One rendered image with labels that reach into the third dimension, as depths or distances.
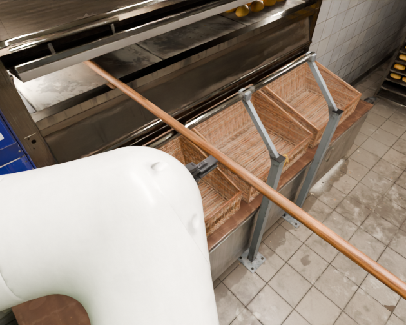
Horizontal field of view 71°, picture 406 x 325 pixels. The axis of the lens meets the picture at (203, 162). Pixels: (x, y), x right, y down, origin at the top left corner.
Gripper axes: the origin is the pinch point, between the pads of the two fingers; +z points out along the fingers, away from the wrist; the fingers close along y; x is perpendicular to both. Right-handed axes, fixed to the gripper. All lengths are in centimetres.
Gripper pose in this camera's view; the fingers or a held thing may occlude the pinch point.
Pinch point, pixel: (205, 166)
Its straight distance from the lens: 84.2
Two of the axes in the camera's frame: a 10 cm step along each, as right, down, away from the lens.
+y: 0.0, 6.9, 7.3
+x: 6.9, 5.3, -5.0
